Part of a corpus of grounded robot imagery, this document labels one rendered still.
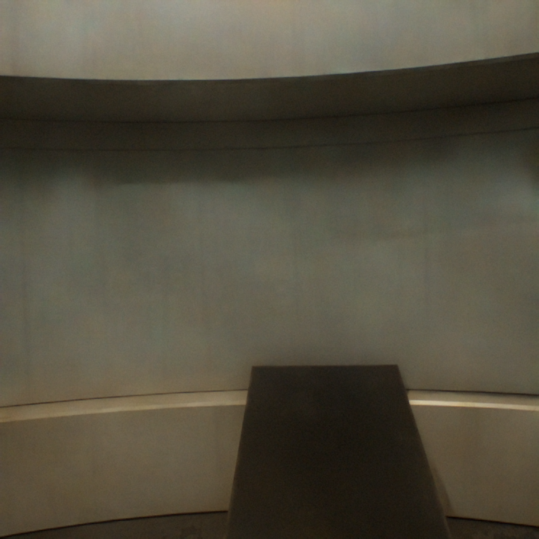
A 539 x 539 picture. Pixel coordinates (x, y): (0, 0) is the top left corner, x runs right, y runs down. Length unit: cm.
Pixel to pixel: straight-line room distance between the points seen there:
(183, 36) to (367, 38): 15
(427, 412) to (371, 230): 19
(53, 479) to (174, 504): 12
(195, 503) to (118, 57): 43
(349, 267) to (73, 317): 30
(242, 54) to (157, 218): 19
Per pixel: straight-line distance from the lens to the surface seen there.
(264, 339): 46
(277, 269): 45
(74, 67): 41
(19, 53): 43
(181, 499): 49
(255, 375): 44
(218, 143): 47
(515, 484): 49
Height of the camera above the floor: 26
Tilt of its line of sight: 1 degrees down
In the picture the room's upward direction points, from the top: 2 degrees counter-clockwise
